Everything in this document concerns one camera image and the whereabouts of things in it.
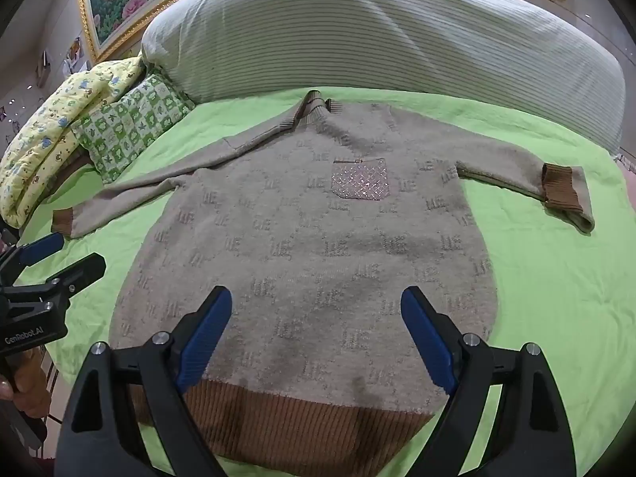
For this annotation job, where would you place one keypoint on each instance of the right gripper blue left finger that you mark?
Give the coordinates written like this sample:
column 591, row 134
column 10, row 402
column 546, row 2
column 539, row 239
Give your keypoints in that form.
column 100, row 434

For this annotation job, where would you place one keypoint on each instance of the beige knit sweater brown trim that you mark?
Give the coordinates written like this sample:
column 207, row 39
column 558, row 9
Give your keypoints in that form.
column 316, row 220

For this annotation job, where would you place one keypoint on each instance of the yellow cartoon print blanket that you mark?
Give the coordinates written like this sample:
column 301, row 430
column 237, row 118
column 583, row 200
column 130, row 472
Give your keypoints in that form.
column 45, row 144

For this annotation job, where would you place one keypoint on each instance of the green white patterned pillow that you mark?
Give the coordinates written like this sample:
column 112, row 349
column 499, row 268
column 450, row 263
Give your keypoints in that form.
column 116, row 134

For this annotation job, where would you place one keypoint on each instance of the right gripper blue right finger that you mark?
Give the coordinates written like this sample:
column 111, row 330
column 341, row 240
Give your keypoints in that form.
column 530, row 435

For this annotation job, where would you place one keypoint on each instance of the striped grey white duvet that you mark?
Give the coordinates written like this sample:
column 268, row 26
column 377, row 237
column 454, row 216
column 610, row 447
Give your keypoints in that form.
column 509, row 53

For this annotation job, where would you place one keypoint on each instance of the light green bed sheet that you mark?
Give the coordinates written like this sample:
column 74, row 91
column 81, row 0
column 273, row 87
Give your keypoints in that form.
column 572, row 294

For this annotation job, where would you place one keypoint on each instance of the person's left hand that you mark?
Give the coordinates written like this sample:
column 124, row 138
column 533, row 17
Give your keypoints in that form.
column 30, row 394

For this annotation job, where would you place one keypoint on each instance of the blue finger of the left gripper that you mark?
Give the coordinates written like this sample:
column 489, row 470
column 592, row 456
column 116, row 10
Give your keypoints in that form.
column 17, row 258
column 71, row 280

